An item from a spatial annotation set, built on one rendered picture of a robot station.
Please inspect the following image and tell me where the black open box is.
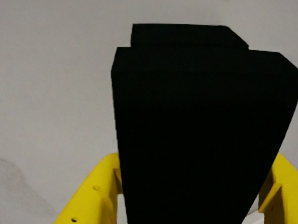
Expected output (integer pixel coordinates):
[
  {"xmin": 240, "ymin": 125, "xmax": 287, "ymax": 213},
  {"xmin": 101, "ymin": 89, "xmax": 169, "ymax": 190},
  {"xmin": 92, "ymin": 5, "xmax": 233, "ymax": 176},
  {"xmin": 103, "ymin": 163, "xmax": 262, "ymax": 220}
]
[{"xmin": 130, "ymin": 24, "xmax": 249, "ymax": 50}]

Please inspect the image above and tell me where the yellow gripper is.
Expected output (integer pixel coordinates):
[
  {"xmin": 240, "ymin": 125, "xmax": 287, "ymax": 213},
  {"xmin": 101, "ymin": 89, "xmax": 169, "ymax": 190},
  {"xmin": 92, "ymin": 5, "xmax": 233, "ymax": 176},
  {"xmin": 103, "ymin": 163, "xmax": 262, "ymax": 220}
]
[{"xmin": 53, "ymin": 152, "xmax": 298, "ymax": 224}]

